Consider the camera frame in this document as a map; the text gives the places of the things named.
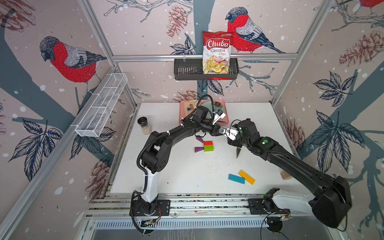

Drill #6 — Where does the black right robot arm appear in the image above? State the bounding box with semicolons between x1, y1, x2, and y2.
220;119;352;229

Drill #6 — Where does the beige cloth napkin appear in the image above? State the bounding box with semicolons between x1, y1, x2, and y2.
181;100;198;118

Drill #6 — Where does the white wire wall basket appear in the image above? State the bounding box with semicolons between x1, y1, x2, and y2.
75;73;128;138

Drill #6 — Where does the teal rectangular block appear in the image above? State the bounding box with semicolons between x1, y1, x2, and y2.
228;174;246;185

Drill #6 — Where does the pink serving tray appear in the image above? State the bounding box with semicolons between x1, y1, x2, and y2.
179;100;229;126

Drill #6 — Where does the glass shaker black lid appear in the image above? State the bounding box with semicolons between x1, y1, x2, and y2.
138;117;152;135

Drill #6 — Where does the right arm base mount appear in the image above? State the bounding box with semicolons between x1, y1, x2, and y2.
248;198;291;215

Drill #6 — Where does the light wooden block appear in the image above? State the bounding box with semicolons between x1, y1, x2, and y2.
281;171;293;180

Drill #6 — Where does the green rectangular block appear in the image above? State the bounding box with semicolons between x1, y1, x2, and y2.
204;145;214;152

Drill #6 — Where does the yellow rectangular block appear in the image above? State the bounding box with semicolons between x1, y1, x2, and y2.
239;170;255;185

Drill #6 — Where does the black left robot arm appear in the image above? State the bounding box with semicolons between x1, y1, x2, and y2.
134;106;226;215

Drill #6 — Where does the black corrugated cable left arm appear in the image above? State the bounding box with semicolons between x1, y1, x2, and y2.
136;94;215;193

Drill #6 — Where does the purple wedge block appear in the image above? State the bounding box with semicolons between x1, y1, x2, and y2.
196;137;204;143
195;147;205;153

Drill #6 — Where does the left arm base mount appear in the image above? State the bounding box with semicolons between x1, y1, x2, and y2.
129;199;171;217

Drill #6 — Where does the mint green flower plate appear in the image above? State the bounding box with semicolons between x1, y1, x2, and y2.
200;100;226;120

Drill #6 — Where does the Chuba cassava chips bag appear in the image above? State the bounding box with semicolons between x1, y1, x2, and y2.
203;31;233;73

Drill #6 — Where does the black wire wall basket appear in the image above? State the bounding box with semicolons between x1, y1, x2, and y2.
174;58;239;81

